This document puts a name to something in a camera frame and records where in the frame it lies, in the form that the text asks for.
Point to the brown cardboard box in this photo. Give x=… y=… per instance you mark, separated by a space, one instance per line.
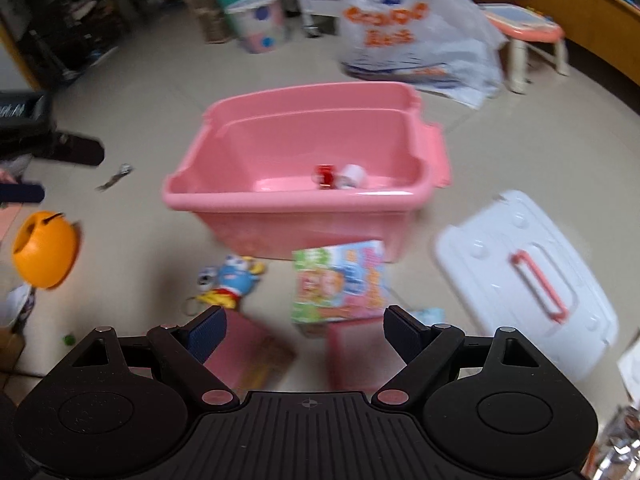
x=210 y=10

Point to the red small toy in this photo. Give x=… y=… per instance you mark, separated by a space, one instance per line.
x=324 y=175

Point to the pink children's drawing table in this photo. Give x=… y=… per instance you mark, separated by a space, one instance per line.
x=525 y=30

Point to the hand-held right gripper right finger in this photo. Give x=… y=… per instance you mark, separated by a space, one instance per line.
x=401 y=335

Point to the orange round toy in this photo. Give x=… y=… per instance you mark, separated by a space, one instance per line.
x=45 y=252

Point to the blue and yellow toy figure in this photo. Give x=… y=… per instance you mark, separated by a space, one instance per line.
x=232 y=280

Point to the pink plastic storage bin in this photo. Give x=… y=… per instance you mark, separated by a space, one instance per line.
x=280 y=150

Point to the white printed plastic bag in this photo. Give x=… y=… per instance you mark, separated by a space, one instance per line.
x=415 y=35

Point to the shiny packaged item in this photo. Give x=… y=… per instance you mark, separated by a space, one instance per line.
x=617 y=445

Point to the wooden cabinet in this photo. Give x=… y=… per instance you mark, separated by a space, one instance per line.
x=585 y=5

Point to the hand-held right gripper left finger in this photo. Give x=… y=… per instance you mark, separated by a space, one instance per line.
x=207 y=334

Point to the white small cup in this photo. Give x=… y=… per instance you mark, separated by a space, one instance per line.
x=352 y=176

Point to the pink flat book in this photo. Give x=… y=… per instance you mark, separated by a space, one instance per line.
x=247 y=352

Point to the white paper sheet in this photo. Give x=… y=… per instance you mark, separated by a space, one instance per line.
x=631 y=365

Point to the small green bead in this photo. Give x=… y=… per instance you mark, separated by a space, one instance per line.
x=67 y=339

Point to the pink square box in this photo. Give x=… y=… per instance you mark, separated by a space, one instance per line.
x=357 y=355

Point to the colourful picture book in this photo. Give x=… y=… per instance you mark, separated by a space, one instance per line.
x=340 y=282

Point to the polka dot white bucket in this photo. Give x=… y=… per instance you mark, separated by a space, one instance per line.
x=257 y=20

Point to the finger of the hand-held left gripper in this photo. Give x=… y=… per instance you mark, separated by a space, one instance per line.
x=77 y=148
x=22 y=193

